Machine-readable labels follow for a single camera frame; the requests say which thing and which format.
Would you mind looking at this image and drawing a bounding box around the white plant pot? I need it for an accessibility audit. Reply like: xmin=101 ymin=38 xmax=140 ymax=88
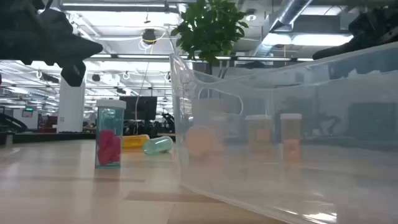
xmin=190 ymin=90 xmax=240 ymax=146

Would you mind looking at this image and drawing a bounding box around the green leafy plant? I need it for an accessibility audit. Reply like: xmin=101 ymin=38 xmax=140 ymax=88
xmin=170 ymin=0 xmax=249 ymax=65

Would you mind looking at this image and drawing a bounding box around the silver ventilation duct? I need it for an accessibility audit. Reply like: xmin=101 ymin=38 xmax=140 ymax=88
xmin=250 ymin=0 xmax=313 ymax=58

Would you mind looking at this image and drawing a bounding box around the small orange pill bottle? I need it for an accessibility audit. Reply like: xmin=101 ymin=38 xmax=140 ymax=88
xmin=185 ymin=125 xmax=220 ymax=157

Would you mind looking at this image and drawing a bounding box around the white pillar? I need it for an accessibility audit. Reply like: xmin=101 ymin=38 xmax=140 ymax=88
xmin=56 ymin=77 xmax=86 ymax=134

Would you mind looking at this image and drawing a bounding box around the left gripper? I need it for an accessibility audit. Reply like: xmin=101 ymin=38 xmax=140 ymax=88
xmin=0 ymin=0 xmax=104 ymax=88

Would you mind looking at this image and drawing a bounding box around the black background monitor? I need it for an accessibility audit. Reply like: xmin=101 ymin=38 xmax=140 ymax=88
xmin=123 ymin=96 xmax=158 ymax=122

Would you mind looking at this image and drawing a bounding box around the clear plastic bin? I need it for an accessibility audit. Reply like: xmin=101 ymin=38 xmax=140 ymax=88
xmin=169 ymin=41 xmax=398 ymax=224

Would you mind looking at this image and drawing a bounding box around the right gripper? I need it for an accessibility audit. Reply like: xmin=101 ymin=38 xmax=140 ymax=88
xmin=312 ymin=6 xmax=398 ymax=60

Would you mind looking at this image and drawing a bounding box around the black ceiling camera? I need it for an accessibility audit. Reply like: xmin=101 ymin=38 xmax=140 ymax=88
xmin=142 ymin=28 xmax=157 ymax=45

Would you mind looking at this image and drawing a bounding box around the black aluminium table frame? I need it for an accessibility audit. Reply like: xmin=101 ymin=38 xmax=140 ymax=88
xmin=0 ymin=132 xmax=177 ymax=146

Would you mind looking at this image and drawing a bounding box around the yellow pill bottle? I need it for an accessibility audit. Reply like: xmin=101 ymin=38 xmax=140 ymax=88
xmin=121 ymin=134 xmax=150 ymax=149

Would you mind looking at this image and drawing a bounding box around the yellow hanging cable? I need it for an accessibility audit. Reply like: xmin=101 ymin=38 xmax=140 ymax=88
xmin=133 ymin=43 xmax=152 ymax=135

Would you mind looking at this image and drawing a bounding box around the small white cap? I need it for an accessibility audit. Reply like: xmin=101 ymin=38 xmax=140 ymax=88
xmin=244 ymin=114 xmax=273 ymax=150

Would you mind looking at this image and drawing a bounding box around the long ceiling light strip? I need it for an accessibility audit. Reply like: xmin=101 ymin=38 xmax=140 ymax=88
xmin=83 ymin=53 xmax=315 ymax=62

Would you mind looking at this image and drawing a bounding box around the pale green pill bottle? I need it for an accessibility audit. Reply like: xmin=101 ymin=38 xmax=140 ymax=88
xmin=142 ymin=135 xmax=174 ymax=156

